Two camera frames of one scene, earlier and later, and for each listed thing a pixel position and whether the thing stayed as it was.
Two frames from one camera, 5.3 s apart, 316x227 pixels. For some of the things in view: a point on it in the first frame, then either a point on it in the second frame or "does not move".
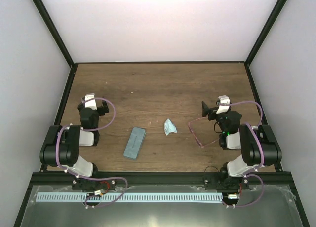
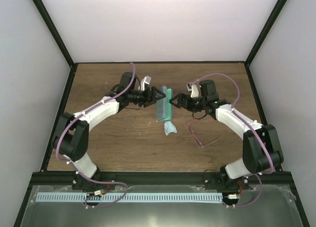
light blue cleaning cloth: (169, 127) does not move
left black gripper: (105, 107) -> (149, 99)
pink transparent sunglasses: (205, 131) does not move
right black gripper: (206, 110) -> (181, 104)
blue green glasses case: (134, 145) -> (164, 108)
